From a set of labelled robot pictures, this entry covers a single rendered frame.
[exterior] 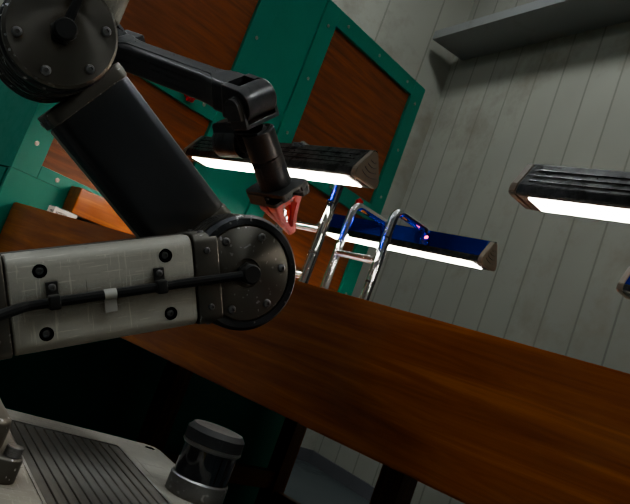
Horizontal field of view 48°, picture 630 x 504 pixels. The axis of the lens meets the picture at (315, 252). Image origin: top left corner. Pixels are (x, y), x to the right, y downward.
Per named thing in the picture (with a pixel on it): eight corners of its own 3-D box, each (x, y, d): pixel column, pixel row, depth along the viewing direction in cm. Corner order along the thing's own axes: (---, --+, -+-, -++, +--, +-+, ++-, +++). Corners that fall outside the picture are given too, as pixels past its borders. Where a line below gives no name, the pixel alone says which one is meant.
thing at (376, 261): (344, 363, 185) (401, 204, 191) (292, 344, 199) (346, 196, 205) (385, 378, 199) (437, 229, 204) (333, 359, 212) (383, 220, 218)
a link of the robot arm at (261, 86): (74, 36, 134) (121, 23, 141) (80, 66, 137) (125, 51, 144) (240, 98, 112) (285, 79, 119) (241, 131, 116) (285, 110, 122)
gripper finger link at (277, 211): (287, 220, 135) (272, 176, 131) (313, 225, 130) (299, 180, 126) (261, 238, 132) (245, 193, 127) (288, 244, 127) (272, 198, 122)
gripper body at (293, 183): (272, 182, 132) (260, 146, 128) (311, 188, 125) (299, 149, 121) (247, 199, 128) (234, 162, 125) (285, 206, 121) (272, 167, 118)
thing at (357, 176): (355, 174, 145) (367, 142, 146) (181, 154, 189) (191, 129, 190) (377, 190, 151) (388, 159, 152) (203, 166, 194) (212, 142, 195)
